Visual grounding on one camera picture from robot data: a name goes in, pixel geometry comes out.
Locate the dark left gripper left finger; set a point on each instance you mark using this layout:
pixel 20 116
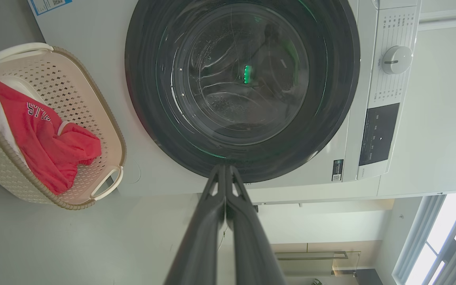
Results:
pixel 200 245

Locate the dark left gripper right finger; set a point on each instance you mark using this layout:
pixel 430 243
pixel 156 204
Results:
pixel 251 245

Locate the round glass washing machine door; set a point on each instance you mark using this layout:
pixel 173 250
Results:
pixel 145 79

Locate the red jersey with white lettering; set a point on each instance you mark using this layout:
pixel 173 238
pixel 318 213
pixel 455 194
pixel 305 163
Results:
pixel 46 138

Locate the black washing machine display panel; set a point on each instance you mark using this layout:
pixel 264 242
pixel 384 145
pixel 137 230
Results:
pixel 378 134

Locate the beige perforated laundry basket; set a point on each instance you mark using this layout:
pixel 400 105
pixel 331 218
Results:
pixel 73 91

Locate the white washing machine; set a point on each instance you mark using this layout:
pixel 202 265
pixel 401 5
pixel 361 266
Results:
pixel 93 39

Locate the white washing machine dial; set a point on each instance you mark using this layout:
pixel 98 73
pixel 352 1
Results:
pixel 396 60

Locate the glass display case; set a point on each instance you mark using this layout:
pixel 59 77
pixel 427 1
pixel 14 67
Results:
pixel 342 263

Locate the blue energy label sticker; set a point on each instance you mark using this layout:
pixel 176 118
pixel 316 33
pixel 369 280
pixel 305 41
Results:
pixel 50 4

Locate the window with grey frame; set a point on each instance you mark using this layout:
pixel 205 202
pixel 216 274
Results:
pixel 445 221

